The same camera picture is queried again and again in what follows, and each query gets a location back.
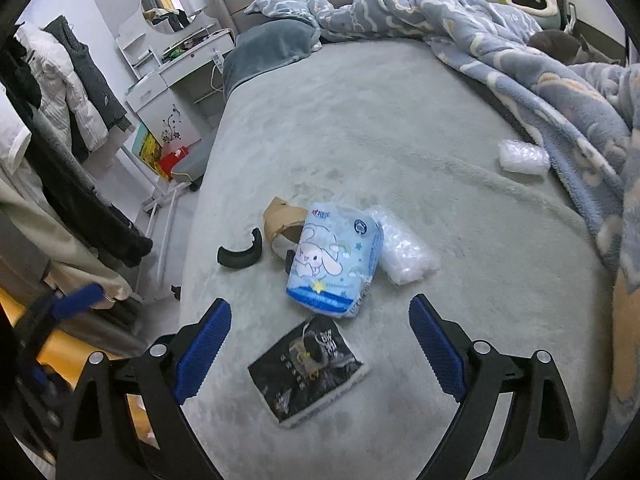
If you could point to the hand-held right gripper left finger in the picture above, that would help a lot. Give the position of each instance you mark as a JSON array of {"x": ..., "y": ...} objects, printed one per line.
[{"x": 202, "y": 355}]

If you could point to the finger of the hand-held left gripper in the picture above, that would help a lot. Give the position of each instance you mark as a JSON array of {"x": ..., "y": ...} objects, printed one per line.
[{"x": 82, "y": 300}]

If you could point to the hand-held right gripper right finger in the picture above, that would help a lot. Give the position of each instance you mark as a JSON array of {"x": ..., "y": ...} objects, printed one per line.
[{"x": 437, "y": 350}]

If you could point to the black printed packet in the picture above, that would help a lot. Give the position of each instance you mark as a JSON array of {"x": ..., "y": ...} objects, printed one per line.
[{"x": 305, "y": 372}]

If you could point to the black curved plastic piece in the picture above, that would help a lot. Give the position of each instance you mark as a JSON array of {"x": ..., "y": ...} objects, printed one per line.
[{"x": 240, "y": 255}]

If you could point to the blue cartoon tissue pack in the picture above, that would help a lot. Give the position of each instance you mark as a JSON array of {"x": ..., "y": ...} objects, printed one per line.
[{"x": 332, "y": 270}]

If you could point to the yellow cloth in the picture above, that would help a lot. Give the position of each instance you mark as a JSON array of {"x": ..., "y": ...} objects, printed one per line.
[{"x": 65, "y": 355}]

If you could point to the black garment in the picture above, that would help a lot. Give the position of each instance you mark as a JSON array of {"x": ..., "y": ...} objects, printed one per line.
[{"x": 85, "y": 200}]

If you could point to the white clothes rack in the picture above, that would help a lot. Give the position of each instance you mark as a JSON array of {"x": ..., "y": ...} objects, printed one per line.
[{"x": 162, "y": 220}]

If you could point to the brown cardboard tape roll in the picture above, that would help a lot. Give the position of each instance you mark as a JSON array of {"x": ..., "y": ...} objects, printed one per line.
[{"x": 281, "y": 225}]

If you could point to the yellow picture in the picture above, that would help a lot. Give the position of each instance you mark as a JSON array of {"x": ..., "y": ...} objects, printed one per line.
[{"x": 147, "y": 147}]

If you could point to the grey padded stool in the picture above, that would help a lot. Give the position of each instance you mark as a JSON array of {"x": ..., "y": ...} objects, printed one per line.
[{"x": 192, "y": 160}]

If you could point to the white puffer jacket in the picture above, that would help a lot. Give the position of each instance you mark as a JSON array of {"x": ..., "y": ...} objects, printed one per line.
[{"x": 60, "y": 90}]

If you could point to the grey bed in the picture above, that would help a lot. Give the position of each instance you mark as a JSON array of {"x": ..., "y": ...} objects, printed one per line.
[{"x": 375, "y": 135}]

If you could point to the dark grey coat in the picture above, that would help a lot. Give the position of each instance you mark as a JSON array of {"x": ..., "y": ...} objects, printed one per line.
[{"x": 92, "y": 75}]

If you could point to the white dressing table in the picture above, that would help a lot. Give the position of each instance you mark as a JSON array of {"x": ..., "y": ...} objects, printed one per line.
[{"x": 170, "y": 85}]

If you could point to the grey-blue pillow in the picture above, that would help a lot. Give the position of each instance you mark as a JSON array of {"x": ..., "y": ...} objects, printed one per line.
[{"x": 265, "y": 52}]

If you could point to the blue cloud-patterned blanket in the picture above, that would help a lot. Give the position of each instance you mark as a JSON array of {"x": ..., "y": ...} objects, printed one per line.
[{"x": 500, "y": 40}]

